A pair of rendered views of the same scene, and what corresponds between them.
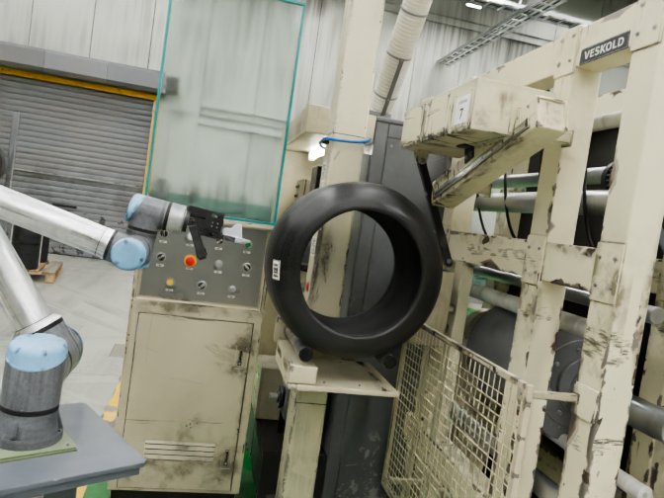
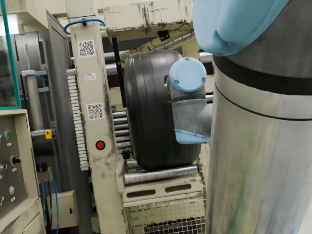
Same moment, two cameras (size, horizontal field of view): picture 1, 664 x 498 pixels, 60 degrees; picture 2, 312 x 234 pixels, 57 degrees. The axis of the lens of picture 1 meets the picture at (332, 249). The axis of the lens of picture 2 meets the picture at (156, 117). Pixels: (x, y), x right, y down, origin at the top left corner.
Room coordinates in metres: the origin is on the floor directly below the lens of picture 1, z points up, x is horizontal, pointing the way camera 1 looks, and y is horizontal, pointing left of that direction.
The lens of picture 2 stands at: (1.72, 1.34, 1.23)
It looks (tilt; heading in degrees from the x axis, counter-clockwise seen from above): 3 degrees down; 279
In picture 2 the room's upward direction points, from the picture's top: 8 degrees counter-clockwise
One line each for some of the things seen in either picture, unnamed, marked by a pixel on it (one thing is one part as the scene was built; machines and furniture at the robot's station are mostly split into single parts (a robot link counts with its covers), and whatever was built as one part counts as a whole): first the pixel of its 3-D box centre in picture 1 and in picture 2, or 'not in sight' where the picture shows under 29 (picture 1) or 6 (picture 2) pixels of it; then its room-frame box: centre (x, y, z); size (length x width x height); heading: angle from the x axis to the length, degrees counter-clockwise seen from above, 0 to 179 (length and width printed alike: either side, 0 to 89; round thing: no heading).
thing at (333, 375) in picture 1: (332, 373); (160, 186); (1.98, -0.07, 0.80); 0.37 x 0.36 x 0.02; 102
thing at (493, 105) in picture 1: (465, 124); (157, 19); (1.92, -0.38, 1.71); 0.61 x 0.25 x 0.15; 12
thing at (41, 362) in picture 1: (36, 370); not in sight; (1.56, 0.77, 0.80); 0.17 x 0.15 x 0.18; 12
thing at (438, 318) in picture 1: (422, 303); (115, 135); (2.28, -0.39, 1.05); 0.20 x 0.15 x 0.30; 12
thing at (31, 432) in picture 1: (28, 418); not in sight; (1.55, 0.77, 0.67); 0.19 x 0.19 x 0.10
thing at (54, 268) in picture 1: (29, 246); not in sight; (7.67, 4.07, 0.38); 1.20 x 0.80 x 0.76; 21
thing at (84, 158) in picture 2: not in sight; (79, 120); (2.30, 0.06, 1.19); 0.05 x 0.04 x 0.48; 102
